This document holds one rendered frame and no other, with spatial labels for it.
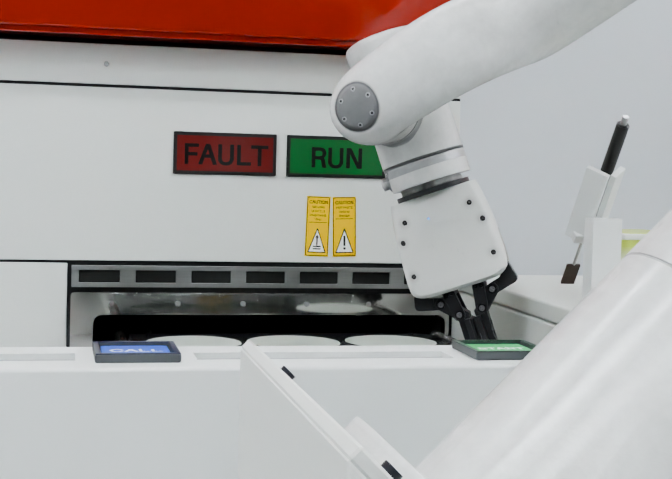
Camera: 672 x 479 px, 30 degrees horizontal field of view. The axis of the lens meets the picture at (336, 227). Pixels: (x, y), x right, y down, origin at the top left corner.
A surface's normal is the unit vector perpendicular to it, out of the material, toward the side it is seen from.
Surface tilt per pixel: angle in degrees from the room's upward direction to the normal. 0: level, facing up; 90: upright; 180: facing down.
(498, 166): 90
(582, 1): 125
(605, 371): 55
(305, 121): 90
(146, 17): 90
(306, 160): 90
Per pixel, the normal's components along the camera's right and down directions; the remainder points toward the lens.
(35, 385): 0.22, 0.06
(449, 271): -0.23, 0.03
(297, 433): -0.97, -0.02
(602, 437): -0.25, -0.40
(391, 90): -0.38, 0.18
